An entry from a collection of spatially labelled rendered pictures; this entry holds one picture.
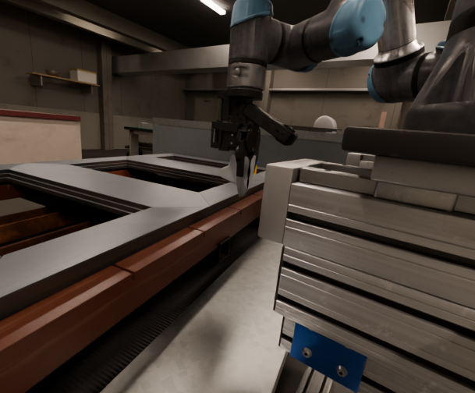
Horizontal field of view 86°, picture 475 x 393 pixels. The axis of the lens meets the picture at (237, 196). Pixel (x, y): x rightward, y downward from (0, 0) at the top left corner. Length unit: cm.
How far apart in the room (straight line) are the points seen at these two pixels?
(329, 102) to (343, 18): 826
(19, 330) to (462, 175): 41
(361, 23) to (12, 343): 55
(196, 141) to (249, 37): 111
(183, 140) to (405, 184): 146
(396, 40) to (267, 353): 76
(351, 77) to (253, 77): 824
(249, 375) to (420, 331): 25
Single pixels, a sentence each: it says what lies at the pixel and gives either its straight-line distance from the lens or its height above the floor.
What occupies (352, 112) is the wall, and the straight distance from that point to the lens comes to 855.
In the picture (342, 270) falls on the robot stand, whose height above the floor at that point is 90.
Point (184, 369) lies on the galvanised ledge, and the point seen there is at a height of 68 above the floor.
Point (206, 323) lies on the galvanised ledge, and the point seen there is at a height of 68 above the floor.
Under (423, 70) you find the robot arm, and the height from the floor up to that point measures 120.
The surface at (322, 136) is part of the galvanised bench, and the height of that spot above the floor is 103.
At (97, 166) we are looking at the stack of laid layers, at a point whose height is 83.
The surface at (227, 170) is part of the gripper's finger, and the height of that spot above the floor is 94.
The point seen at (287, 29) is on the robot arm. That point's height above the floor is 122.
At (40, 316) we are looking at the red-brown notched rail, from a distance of 35.
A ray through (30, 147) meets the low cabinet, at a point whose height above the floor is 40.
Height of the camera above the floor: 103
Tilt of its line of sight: 15 degrees down
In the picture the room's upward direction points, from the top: 5 degrees clockwise
